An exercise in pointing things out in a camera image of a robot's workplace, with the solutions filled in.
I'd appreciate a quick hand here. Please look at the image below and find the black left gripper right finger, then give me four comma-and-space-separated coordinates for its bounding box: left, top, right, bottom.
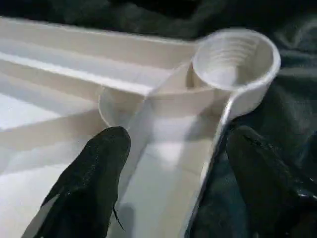
226, 125, 317, 238

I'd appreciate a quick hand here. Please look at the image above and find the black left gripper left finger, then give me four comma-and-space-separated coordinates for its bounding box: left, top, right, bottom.
21, 125, 131, 238

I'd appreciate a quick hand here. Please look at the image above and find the white plastic table top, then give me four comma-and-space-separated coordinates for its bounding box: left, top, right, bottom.
0, 16, 282, 238

